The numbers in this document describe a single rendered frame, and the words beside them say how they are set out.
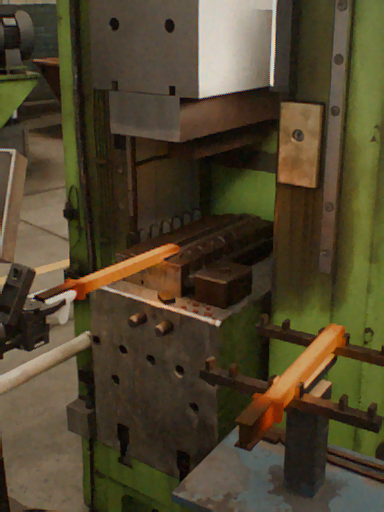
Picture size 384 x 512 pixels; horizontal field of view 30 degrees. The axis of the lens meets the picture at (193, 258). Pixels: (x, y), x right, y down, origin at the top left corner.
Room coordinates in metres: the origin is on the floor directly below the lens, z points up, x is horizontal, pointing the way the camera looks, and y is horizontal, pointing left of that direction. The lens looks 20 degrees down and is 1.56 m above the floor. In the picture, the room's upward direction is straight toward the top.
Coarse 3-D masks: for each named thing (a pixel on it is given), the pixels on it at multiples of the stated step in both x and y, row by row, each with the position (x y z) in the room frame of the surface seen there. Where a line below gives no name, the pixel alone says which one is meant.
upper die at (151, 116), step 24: (120, 96) 1.61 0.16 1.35; (144, 96) 1.57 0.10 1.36; (168, 96) 1.53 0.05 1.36; (216, 96) 1.62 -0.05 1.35; (240, 96) 1.70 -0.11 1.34; (264, 96) 1.78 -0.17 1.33; (120, 120) 1.61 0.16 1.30; (144, 120) 1.57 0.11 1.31; (168, 120) 1.53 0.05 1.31; (192, 120) 1.55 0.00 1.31; (216, 120) 1.62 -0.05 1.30; (240, 120) 1.70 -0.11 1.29; (264, 120) 1.79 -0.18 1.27
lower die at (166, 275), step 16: (192, 224) 1.86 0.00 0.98; (208, 224) 1.83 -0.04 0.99; (240, 224) 1.80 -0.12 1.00; (256, 224) 1.82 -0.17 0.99; (272, 224) 1.84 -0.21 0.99; (160, 240) 1.71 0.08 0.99; (176, 240) 1.68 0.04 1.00; (240, 240) 1.71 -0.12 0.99; (128, 256) 1.60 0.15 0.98; (176, 256) 1.57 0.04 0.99; (192, 256) 1.57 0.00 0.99; (208, 256) 1.60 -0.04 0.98; (256, 256) 1.77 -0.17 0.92; (144, 272) 1.57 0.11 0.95; (160, 272) 1.55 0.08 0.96; (176, 272) 1.52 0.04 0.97; (160, 288) 1.55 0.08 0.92; (176, 288) 1.52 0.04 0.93; (192, 288) 1.55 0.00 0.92
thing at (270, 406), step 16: (320, 336) 1.18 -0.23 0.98; (336, 336) 1.18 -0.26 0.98; (304, 352) 1.12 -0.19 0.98; (320, 352) 1.12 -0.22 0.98; (304, 368) 1.06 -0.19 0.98; (288, 384) 1.01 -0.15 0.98; (256, 400) 0.94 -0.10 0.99; (272, 400) 0.94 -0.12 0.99; (288, 400) 0.99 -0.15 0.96; (240, 416) 0.90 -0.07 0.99; (256, 416) 0.90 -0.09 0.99; (272, 416) 0.94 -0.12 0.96; (240, 432) 0.88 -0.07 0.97; (256, 432) 0.91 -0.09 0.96; (240, 448) 0.88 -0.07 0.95
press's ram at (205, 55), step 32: (96, 0) 1.64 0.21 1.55; (128, 0) 1.59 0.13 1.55; (160, 0) 1.54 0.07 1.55; (192, 0) 1.49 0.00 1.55; (224, 0) 1.55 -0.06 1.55; (256, 0) 1.63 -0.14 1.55; (96, 32) 1.65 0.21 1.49; (128, 32) 1.59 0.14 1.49; (160, 32) 1.54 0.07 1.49; (192, 32) 1.49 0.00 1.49; (224, 32) 1.55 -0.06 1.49; (256, 32) 1.65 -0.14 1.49; (96, 64) 1.65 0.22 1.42; (128, 64) 1.59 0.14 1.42; (160, 64) 1.54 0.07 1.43; (192, 64) 1.49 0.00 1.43; (224, 64) 1.55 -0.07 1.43; (256, 64) 1.66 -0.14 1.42; (192, 96) 1.49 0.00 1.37
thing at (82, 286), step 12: (156, 252) 1.55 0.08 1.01; (168, 252) 1.57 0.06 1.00; (120, 264) 1.47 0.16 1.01; (132, 264) 1.47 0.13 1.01; (144, 264) 1.50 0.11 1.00; (96, 276) 1.39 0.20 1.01; (108, 276) 1.41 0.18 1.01; (120, 276) 1.44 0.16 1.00; (60, 288) 1.31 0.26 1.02; (72, 288) 1.32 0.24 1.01; (84, 288) 1.34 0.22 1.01; (72, 300) 1.32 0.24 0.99
